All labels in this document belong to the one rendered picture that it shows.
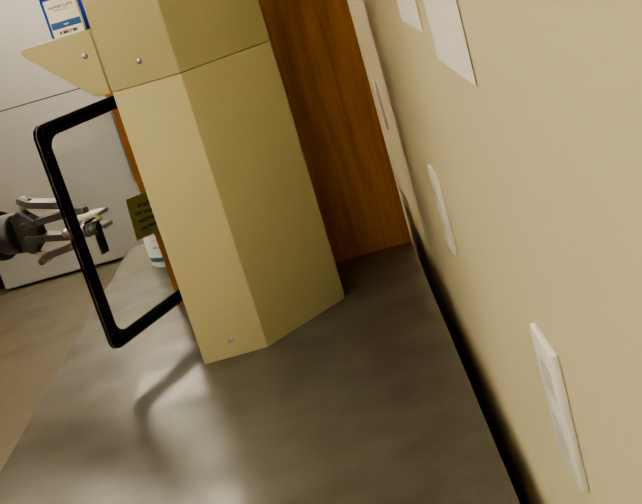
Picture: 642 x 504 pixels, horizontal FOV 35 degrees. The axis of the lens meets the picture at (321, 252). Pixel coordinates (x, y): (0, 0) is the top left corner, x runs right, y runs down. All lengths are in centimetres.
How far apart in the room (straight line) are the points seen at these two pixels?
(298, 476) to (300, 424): 14
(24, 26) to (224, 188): 511
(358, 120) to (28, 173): 497
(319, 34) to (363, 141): 22
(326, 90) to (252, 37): 31
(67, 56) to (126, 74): 9
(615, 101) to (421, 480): 83
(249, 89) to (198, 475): 65
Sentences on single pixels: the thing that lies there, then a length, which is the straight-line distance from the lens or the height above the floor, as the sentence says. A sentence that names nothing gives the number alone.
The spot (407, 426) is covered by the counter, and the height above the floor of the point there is 94.
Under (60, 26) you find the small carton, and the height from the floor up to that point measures 153.
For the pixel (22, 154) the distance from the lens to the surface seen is 681.
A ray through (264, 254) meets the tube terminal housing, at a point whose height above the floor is 109.
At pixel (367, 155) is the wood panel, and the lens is 200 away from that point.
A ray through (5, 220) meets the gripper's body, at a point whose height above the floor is 123.
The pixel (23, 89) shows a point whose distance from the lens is 674.
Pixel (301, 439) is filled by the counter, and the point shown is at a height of 94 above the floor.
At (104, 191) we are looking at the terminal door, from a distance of 180.
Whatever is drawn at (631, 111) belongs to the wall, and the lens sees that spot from 40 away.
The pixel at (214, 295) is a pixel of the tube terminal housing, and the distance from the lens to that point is 168.
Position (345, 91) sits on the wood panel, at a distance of 198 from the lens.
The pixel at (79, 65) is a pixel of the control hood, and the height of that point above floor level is 146.
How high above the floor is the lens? 152
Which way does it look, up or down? 16 degrees down
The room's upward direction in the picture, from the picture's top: 16 degrees counter-clockwise
